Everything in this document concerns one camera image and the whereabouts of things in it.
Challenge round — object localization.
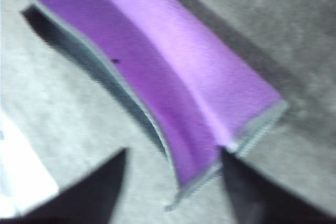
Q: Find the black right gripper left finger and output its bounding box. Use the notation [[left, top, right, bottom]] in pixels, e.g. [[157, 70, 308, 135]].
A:
[[0, 147, 128, 224]]

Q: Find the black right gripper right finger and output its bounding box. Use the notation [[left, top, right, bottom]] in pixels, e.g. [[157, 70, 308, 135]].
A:
[[220, 148, 336, 224]]

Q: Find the purple towel with grey hem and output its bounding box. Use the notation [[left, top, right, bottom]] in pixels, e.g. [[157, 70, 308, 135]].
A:
[[4, 0, 290, 213]]

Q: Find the grey table cloth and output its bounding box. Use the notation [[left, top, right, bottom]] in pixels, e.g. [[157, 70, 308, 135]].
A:
[[0, 0, 336, 224]]

